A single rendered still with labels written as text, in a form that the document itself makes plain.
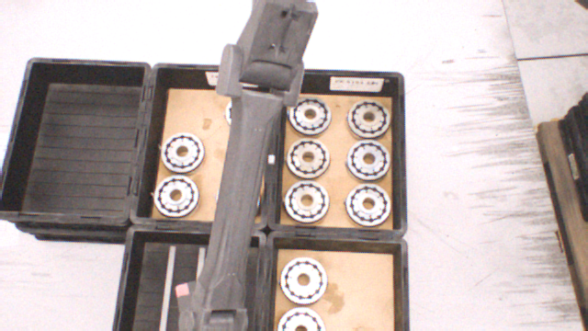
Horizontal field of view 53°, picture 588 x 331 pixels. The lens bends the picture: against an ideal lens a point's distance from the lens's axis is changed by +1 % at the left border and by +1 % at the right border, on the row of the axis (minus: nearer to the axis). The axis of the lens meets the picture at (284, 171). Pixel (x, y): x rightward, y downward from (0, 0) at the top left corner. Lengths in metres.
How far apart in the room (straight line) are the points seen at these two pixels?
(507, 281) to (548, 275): 0.10
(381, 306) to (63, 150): 0.84
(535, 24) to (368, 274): 1.71
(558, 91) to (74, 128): 1.89
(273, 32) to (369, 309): 0.75
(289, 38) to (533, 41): 2.05
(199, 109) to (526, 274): 0.90
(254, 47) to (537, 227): 1.04
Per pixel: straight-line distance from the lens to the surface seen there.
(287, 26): 0.77
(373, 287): 1.34
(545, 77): 2.67
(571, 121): 2.31
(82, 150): 1.51
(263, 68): 0.78
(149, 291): 1.37
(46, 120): 1.58
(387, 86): 1.46
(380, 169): 1.39
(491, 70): 1.76
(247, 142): 0.79
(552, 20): 2.83
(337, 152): 1.42
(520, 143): 1.68
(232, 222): 0.81
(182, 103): 1.50
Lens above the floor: 2.14
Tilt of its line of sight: 70 degrees down
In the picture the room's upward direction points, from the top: 2 degrees counter-clockwise
